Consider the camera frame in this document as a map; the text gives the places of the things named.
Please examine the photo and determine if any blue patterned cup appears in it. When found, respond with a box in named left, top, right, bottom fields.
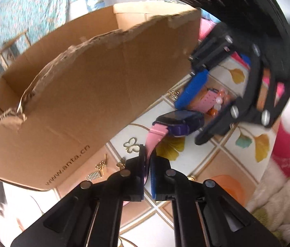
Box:
left=84, top=0, right=105, bottom=12

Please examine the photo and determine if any white fluffy blanket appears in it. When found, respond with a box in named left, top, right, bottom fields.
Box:
left=245, top=160, right=290, bottom=241

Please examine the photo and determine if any ginkgo leaf print tablecloth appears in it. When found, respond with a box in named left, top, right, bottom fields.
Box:
left=3, top=49, right=276, bottom=247

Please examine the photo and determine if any wooden chair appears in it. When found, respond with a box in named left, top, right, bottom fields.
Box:
left=0, top=29, right=31, bottom=69

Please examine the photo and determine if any orange and white bead jewelry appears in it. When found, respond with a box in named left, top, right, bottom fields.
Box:
left=209, top=89, right=235, bottom=117

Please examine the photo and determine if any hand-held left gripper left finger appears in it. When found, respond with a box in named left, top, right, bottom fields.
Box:
left=10, top=144, right=146, bottom=247

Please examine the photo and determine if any pink perforated watch strap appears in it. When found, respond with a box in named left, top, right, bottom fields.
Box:
left=194, top=87, right=220, bottom=112

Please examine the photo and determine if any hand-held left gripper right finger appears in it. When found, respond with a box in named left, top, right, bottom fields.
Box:
left=150, top=150, right=282, bottom=247

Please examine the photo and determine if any beige cardboard box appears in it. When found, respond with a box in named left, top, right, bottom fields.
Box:
left=113, top=1, right=199, bottom=30

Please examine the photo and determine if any brown cardboard box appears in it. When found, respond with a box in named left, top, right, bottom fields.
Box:
left=0, top=5, right=202, bottom=192

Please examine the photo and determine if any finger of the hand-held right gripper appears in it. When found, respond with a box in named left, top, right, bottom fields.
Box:
left=194, top=43, right=290, bottom=146
left=174, top=24, right=241, bottom=112

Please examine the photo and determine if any gold spring chain piece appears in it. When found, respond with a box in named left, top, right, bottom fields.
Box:
left=86, top=171, right=102, bottom=182

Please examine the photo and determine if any purple smartwatch with pink strap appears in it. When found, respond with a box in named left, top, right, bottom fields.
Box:
left=145, top=109, right=205, bottom=183

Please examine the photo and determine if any teal floral cloth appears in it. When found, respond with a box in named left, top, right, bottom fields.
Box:
left=0, top=0, right=79, bottom=74

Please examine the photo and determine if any pink object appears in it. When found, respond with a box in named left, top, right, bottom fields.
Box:
left=198, top=19, right=218, bottom=42

